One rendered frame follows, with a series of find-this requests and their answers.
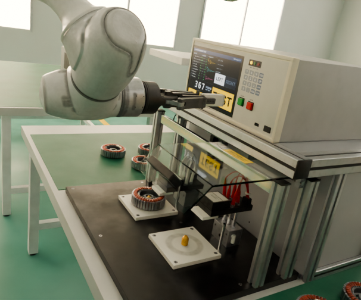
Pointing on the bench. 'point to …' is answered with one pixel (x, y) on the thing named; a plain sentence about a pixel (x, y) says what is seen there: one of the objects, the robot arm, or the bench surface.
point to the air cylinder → (226, 231)
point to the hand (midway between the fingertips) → (211, 99)
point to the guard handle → (164, 171)
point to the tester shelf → (293, 149)
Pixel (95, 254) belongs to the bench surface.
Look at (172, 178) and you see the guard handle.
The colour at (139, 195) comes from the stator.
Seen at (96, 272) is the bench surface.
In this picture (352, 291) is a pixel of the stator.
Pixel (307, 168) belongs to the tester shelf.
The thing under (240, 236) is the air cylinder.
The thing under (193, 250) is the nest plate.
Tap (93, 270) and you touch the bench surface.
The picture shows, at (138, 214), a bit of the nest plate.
